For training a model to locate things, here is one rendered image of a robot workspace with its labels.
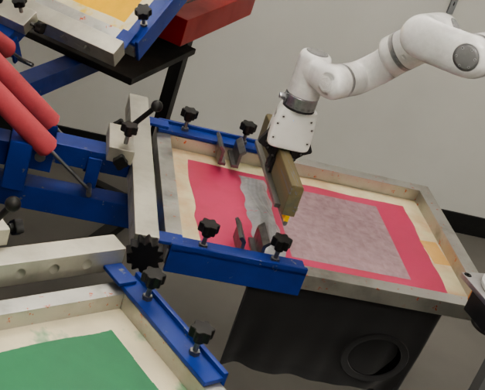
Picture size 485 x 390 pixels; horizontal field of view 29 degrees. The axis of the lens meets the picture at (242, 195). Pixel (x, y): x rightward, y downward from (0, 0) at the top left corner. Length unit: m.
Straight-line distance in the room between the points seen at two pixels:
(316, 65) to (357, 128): 2.45
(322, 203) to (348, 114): 2.06
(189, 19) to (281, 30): 1.32
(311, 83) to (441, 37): 0.36
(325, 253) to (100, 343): 0.70
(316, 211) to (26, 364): 1.00
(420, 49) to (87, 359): 0.85
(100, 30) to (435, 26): 1.01
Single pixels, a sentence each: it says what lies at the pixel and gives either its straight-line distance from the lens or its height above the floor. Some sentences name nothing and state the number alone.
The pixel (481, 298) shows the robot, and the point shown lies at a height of 1.13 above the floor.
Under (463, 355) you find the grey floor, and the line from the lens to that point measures 3.97.
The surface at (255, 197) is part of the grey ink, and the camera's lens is 2.31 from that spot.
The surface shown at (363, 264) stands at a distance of 2.22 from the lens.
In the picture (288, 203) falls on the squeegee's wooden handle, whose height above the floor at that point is 1.10.
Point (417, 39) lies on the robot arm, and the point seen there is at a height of 1.54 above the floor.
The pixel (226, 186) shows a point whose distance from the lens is 2.33.
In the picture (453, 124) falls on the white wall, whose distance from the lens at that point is 4.62.
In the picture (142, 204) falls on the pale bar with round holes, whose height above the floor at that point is 1.04.
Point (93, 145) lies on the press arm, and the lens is 2.14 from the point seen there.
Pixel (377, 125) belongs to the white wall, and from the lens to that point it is 4.51.
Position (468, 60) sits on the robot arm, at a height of 1.55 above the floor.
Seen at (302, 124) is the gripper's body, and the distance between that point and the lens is 2.13.
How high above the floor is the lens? 1.99
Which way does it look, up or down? 27 degrees down
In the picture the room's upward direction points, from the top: 19 degrees clockwise
